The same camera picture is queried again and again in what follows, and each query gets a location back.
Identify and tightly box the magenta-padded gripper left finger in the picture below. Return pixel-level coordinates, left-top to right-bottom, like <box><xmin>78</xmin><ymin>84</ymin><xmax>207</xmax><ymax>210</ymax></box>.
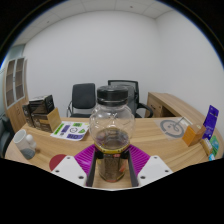
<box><xmin>50</xmin><ymin>143</ymin><xmax>101</xmax><ymax>188</ymax></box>

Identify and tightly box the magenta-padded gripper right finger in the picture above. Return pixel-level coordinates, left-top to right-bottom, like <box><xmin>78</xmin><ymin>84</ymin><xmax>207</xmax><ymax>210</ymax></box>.
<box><xmin>126</xmin><ymin>143</ymin><xmax>174</xmax><ymax>188</ymax></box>

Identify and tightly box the flat round red coaster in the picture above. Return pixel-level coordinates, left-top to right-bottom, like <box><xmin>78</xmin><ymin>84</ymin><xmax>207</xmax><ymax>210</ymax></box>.
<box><xmin>49</xmin><ymin>153</ymin><xmax>68</xmax><ymax>172</ymax></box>

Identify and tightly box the printed sticker sheet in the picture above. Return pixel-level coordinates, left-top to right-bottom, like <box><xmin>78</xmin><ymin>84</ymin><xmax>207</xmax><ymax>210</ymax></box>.
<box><xmin>50</xmin><ymin>121</ymin><xmax>91</xmax><ymax>142</ymax></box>

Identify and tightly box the orange wooden box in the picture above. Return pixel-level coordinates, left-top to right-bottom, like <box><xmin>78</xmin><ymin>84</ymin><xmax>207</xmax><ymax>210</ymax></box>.
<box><xmin>181</xmin><ymin>123</ymin><xmax>207</xmax><ymax>148</ymax></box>

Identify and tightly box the white mug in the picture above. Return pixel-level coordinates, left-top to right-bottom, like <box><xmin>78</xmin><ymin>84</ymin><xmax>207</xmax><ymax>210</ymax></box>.
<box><xmin>13</xmin><ymin>129</ymin><xmax>37</xmax><ymax>160</ymax></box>

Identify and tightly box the clear bottle with black cap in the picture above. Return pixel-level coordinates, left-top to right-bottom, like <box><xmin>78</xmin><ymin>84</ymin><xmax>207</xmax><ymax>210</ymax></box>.
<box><xmin>89</xmin><ymin>85</ymin><xmax>136</xmax><ymax>183</ymax></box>

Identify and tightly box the green and blue packet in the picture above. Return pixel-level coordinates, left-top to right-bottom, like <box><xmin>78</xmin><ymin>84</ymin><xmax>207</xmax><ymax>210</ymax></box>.
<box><xmin>207</xmin><ymin>134</ymin><xmax>221</xmax><ymax>162</ymax></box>

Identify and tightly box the wooden side desk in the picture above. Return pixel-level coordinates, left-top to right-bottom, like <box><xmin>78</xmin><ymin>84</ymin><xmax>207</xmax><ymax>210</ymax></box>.
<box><xmin>144</xmin><ymin>91</ymin><xmax>205</xmax><ymax>125</ymax></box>

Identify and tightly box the dark slim cardboard box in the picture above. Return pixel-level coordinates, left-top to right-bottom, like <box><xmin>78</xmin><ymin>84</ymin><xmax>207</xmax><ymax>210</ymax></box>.
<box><xmin>21</xmin><ymin>102</ymin><xmax>35</xmax><ymax>128</ymax></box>

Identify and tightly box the black cardboard box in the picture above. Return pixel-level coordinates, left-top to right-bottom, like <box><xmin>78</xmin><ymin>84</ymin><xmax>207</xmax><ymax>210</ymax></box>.
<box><xmin>28</xmin><ymin>94</ymin><xmax>55</xmax><ymax>115</ymax></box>

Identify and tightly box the black padded office chair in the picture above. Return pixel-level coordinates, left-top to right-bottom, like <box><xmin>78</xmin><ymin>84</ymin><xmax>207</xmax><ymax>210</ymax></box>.
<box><xmin>66</xmin><ymin>82</ymin><xmax>97</xmax><ymax>119</ymax></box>

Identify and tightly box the dark armchair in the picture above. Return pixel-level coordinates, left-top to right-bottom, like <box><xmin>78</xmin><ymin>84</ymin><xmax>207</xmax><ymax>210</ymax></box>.
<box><xmin>0</xmin><ymin>114</ymin><xmax>15</xmax><ymax>158</ymax></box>

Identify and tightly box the purple package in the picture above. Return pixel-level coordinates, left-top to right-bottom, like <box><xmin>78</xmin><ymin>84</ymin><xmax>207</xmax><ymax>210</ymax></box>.
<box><xmin>202</xmin><ymin>104</ymin><xmax>220</xmax><ymax>141</ymax></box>

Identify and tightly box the black mesh office chair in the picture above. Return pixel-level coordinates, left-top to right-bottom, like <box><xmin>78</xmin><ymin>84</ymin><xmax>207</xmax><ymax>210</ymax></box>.
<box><xmin>107</xmin><ymin>79</ymin><xmax>155</xmax><ymax>119</ymax></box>

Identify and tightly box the wooden shelf cabinet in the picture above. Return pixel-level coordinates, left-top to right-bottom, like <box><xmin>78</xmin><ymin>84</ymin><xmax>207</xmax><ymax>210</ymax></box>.
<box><xmin>2</xmin><ymin>56</ymin><xmax>30</xmax><ymax>134</ymax></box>

